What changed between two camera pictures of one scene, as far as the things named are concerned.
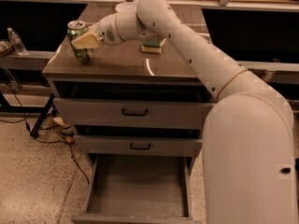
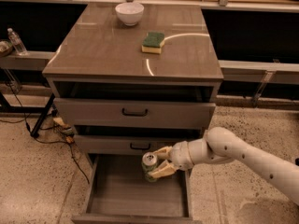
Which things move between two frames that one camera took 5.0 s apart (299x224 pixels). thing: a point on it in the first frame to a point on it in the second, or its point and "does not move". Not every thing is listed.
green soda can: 77,29 to 149,162
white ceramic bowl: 130,7 does not move
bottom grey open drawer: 137,189 does not move
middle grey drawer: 120,145 does not move
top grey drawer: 143,113 does not move
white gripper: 106,32 to 181,155
